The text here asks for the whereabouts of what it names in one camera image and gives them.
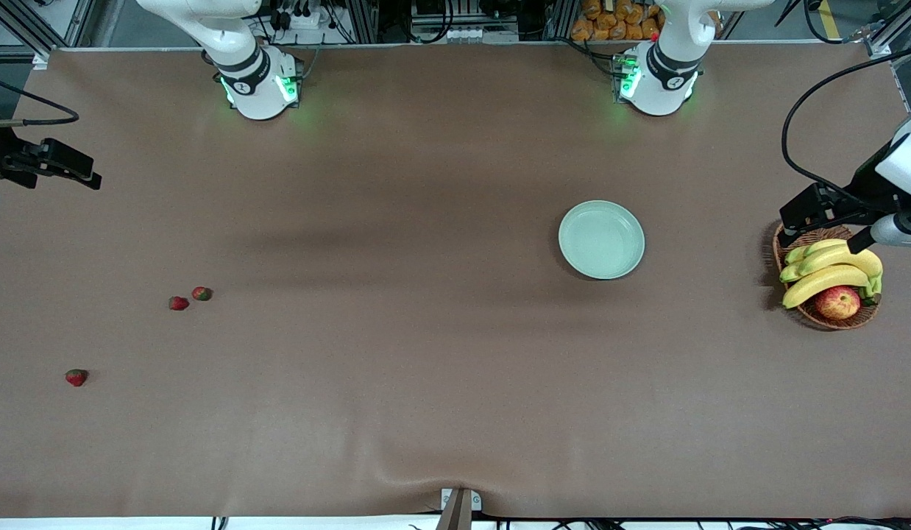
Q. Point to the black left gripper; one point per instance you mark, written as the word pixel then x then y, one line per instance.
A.
pixel 870 186

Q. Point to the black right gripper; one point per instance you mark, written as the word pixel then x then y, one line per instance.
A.
pixel 1 157

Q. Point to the red strawberry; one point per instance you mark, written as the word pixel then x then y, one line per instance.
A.
pixel 201 294
pixel 76 377
pixel 178 303

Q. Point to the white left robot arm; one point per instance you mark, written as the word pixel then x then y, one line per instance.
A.
pixel 658 81

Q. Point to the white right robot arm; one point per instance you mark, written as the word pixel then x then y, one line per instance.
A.
pixel 253 88

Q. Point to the pale green round plate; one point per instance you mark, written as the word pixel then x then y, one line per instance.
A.
pixel 601 240

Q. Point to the yellow banana bunch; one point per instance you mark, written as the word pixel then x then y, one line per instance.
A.
pixel 831 280

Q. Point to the red apple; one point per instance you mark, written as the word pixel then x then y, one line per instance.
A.
pixel 837 303

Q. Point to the brown wicker basket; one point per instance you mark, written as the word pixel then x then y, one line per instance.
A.
pixel 820 318

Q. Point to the white power strip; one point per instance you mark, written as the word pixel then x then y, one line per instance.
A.
pixel 297 18

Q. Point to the white terminal block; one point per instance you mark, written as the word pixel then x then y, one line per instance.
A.
pixel 469 34

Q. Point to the brown table cloth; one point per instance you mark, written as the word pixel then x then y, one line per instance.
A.
pixel 426 368

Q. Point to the aluminium frame profile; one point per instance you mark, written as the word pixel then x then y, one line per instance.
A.
pixel 21 26
pixel 886 40

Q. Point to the metal clamp bracket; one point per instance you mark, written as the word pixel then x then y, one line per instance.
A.
pixel 459 508

